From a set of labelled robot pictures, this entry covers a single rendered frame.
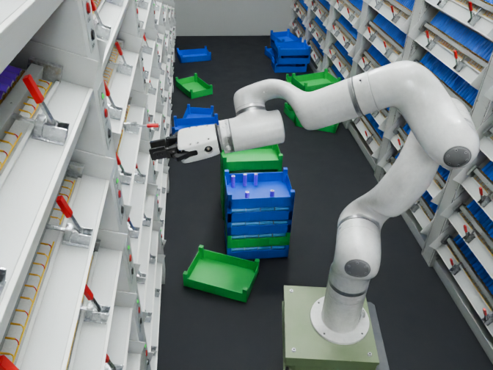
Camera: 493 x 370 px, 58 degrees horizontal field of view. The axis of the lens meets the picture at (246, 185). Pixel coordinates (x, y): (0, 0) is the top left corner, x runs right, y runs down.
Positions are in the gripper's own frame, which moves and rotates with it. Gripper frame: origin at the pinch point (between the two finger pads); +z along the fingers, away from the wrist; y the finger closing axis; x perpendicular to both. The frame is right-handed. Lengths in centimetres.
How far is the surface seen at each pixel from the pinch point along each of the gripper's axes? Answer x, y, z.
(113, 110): 12.7, -0.5, 7.3
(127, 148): -7.2, 16.4, 11.7
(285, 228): -87, 57, -35
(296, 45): -98, 314, -95
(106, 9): 30.0, 20.0, 5.8
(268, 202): -70, 57, -29
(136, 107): -7.4, 43.3, 11.3
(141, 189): -26.6, 23.0, 13.4
